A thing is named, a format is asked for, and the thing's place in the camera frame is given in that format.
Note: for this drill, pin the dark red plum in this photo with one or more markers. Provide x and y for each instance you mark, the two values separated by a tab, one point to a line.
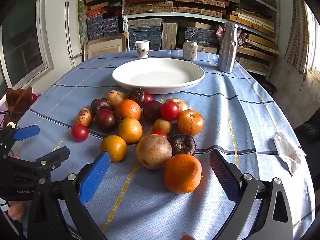
105	120
152	110
186	237

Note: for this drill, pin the brick pattern wall hanging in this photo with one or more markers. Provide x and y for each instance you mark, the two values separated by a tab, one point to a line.
297	35

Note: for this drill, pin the stack of dark blue boxes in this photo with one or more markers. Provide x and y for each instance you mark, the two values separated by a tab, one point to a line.
202	36
145	37

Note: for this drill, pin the dark cloth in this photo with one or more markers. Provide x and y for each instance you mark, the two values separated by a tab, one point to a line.
310	130

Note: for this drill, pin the yellow orange round fruit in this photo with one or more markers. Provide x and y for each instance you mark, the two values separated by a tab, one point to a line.
130	130
113	148

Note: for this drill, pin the white metal shelf rack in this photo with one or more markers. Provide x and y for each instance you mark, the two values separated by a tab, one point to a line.
123	10

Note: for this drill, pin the large tan round fruit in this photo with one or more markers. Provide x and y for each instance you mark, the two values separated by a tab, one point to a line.
153	151

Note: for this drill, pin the upright woven tan box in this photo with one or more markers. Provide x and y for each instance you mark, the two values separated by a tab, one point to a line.
170	36

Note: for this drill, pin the orange mandarin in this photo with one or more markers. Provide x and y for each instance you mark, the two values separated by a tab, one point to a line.
182	173
128	109

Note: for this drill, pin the wooden picture frame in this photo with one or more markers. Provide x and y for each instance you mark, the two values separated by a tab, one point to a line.
105	46

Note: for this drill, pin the white leaning board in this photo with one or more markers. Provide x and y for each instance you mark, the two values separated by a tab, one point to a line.
72	30

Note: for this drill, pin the orange persimmon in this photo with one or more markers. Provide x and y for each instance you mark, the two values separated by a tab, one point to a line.
190	121

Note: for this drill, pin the silver metal bottle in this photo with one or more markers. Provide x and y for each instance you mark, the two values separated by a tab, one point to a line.
227	52

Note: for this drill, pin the person's left hand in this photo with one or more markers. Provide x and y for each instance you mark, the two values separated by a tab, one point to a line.
16	210

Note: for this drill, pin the stack of blue floral boxes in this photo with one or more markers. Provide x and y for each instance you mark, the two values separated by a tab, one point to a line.
102	27

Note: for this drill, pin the small tan longan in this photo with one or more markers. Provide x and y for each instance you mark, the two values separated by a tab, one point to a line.
162	125

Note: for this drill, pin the pink cloth bundle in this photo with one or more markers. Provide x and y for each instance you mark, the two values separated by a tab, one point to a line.
220	32

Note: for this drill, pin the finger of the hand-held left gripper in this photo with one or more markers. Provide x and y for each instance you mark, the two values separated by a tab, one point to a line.
53	158
26	132

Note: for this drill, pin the green marble panel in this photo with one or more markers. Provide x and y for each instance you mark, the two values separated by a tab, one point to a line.
82	22

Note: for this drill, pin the white drink can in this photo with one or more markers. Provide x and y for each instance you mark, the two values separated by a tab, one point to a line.
190	51

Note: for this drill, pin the spotted tan fruit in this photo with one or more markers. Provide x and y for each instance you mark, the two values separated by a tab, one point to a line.
83	117

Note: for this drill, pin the bright window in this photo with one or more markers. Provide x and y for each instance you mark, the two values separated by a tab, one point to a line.
315	42

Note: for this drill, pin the brown plush toy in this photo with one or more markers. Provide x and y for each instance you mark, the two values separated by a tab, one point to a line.
18	100

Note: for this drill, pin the red cherry tomato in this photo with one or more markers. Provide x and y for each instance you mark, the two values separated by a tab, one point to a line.
148	97
159	134
80	132
170	110

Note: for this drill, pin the white plate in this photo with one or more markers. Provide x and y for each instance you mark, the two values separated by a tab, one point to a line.
160	75

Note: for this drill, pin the dark round stool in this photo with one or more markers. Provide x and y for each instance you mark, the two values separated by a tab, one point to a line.
270	86

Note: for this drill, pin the pale tan peach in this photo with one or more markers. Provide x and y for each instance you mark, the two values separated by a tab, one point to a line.
181	103

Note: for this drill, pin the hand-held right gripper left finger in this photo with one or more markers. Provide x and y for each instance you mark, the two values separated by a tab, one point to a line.
95	177

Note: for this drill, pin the dark brown round fruit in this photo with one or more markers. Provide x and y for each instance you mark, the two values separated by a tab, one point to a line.
137	96
100	104
182	143

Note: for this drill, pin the white framed window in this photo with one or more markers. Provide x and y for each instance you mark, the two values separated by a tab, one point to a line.
22	40

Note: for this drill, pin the blue checked tablecloth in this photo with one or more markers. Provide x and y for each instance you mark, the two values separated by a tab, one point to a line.
225	130

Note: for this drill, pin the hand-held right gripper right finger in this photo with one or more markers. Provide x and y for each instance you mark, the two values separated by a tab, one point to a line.
222	175

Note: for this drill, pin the stack of woven tan boxes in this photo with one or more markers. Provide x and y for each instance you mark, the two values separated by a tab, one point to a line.
150	7

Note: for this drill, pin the white paper cup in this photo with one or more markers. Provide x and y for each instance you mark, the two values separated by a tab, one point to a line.
142	50

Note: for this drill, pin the stack of light wooden boxes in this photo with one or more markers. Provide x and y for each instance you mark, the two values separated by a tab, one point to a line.
250	21

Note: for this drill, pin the crumpled white tissue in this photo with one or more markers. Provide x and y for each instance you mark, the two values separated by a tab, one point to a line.
287	152

